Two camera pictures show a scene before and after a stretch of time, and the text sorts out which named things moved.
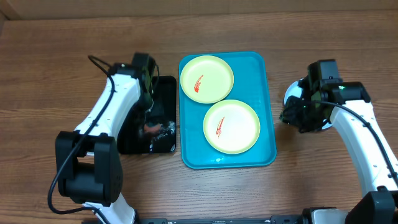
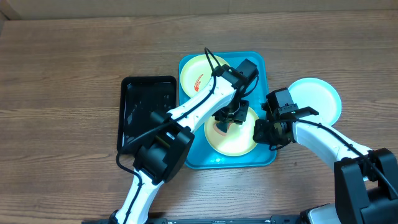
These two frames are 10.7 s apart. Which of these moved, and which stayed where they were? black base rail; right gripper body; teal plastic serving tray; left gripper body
Moved: left gripper body; right gripper body
Stayed: black base rail; teal plastic serving tray
